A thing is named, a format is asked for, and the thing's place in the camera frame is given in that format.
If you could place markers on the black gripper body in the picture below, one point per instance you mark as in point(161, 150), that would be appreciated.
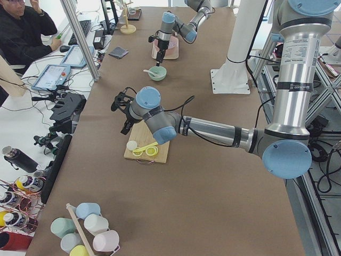
point(128, 117)
point(161, 45)

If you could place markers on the white ceramic spoon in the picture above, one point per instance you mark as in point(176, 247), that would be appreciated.
point(150, 72)

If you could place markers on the mint green bowl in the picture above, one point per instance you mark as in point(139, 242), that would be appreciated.
point(159, 71)

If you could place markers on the pink bowl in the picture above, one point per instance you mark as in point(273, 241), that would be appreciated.
point(171, 45)

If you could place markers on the cream plastic tray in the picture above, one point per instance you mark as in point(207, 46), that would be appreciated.
point(167, 54)

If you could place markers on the wooden cutting board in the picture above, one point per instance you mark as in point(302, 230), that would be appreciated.
point(143, 137)

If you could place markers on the lemon slice upper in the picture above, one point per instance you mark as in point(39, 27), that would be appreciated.
point(138, 152)

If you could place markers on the yellow plastic knife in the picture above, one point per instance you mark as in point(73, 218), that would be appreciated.
point(150, 145)

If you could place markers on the lemon slices stack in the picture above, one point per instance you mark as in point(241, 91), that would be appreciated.
point(152, 150)

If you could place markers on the wooden stand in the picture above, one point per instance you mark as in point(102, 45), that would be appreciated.
point(125, 27)

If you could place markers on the grey folded cloth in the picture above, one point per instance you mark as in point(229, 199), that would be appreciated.
point(118, 52)

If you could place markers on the black box with label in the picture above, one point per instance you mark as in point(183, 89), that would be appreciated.
point(99, 39)

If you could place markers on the teach pendant with red button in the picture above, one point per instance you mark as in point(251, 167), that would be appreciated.
point(51, 77)

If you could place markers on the blue plastic cup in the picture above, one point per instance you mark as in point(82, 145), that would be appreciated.
point(83, 210)

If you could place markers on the white plastic cup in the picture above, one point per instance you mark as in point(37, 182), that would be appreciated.
point(96, 224)

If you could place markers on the black water bottle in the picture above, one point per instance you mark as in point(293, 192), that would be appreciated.
point(19, 160)

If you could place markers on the pink plastic cup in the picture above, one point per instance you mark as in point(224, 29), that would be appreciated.
point(107, 241)

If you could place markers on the green plastic cup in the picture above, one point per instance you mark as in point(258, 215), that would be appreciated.
point(62, 226)

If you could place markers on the person in black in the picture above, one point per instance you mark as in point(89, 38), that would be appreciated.
point(21, 29)

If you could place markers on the grey plastic cup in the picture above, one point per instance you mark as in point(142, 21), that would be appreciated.
point(69, 241)

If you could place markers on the yellow plastic cup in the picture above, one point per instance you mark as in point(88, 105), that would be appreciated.
point(79, 250)

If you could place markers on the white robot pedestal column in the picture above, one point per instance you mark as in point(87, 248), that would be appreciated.
point(232, 76)

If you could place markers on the green handled grabber tool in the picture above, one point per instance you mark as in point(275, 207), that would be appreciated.
point(62, 33)

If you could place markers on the aluminium frame post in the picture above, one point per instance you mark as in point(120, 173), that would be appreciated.
point(80, 37)

